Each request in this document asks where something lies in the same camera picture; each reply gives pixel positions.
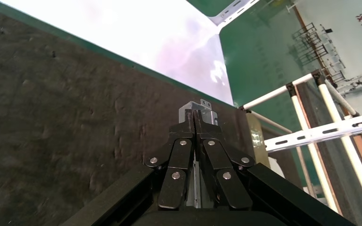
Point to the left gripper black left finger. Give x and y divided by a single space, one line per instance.
176 162

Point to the white slotted steel upright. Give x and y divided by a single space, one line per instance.
220 20
315 137

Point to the black container with brass edges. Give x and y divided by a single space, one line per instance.
59 124

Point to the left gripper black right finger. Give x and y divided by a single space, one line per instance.
218 162

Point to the white pipe rack black joints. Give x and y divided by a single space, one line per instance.
274 93

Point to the grey metal channel part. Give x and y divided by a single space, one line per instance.
190 107

